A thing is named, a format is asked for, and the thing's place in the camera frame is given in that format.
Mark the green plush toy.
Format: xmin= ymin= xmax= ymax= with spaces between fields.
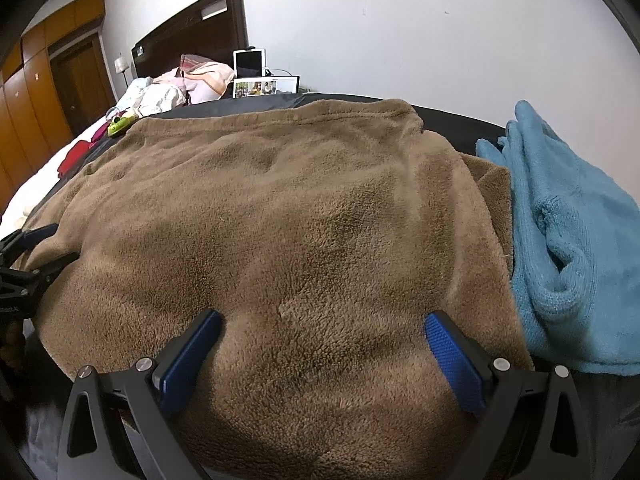
xmin=106 ymin=114 xmax=138 ymax=137

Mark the brown fleece sweater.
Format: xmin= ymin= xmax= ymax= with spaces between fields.
xmin=12 ymin=98 xmax=533 ymax=480

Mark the photo collage frame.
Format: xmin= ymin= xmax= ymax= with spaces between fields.
xmin=233 ymin=76 xmax=301 ymax=99

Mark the dark wooden bed headboard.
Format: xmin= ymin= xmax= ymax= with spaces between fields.
xmin=131 ymin=0 xmax=249 ymax=78

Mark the white quilt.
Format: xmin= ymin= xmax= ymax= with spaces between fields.
xmin=0 ymin=105 xmax=126 ymax=226

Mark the person's left hand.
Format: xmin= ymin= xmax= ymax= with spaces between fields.
xmin=0 ymin=322 xmax=26 ymax=376

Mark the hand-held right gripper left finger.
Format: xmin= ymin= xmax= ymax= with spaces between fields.
xmin=57 ymin=308 xmax=223 ymax=480

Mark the light blue fleece garment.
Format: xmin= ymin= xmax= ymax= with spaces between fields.
xmin=475 ymin=100 xmax=640 ymax=376

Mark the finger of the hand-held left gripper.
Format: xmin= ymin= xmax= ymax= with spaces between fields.
xmin=0 ymin=224 xmax=60 ymax=263
xmin=0 ymin=253 xmax=81 ymax=301

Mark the black cover sheet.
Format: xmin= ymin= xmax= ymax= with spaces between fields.
xmin=0 ymin=92 xmax=640 ymax=480

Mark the white tablet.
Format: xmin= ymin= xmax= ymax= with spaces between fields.
xmin=233 ymin=48 xmax=267 ymax=81

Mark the white bedside lamp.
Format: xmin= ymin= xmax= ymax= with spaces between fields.
xmin=114 ymin=57 xmax=132 ymax=96

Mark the red folded garment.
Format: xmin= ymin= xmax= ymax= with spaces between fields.
xmin=56 ymin=140 xmax=96 ymax=177

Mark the wooden wardrobe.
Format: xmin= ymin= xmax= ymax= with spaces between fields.
xmin=0 ymin=0 xmax=107 ymax=206

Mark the brown wooden door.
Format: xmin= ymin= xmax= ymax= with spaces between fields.
xmin=49 ymin=32 xmax=117 ymax=133

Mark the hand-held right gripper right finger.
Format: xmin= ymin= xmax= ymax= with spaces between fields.
xmin=425 ymin=310 xmax=586 ymax=480

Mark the pink striped pillow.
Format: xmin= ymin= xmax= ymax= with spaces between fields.
xmin=180 ymin=54 xmax=236 ymax=106

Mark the white crumpled clothing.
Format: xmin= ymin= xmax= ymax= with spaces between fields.
xmin=122 ymin=77 xmax=188 ymax=117

